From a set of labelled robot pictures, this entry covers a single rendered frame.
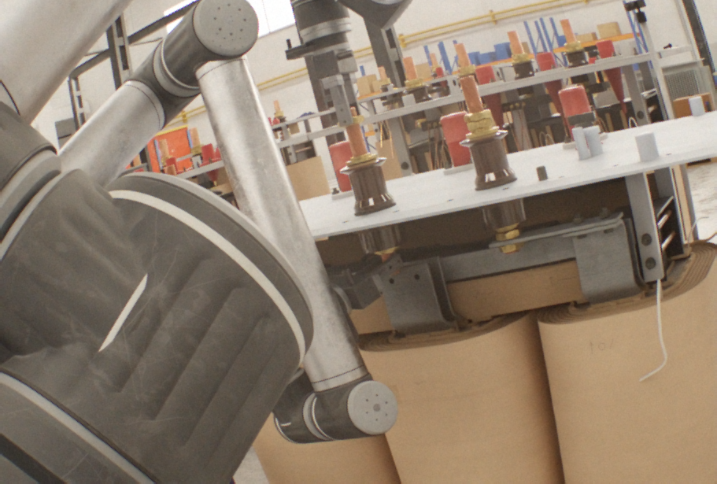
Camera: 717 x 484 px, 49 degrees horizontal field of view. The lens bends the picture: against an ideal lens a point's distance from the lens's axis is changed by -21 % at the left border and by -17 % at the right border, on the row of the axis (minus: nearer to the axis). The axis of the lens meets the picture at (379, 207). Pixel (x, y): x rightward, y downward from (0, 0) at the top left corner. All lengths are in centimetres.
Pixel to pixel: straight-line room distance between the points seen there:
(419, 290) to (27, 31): 138
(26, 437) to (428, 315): 149
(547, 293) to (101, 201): 140
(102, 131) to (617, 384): 112
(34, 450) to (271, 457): 183
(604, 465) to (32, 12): 152
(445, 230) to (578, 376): 66
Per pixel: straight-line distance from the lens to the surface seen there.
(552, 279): 188
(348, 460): 220
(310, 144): 913
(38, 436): 51
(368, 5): 168
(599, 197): 209
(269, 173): 159
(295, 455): 225
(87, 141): 168
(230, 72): 162
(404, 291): 192
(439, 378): 191
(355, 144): 186
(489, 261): 188
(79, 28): 70
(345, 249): 242
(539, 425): 198
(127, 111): 173
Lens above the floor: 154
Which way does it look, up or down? 5 degrees down
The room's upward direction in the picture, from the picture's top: 15 degrees counter-clockwise
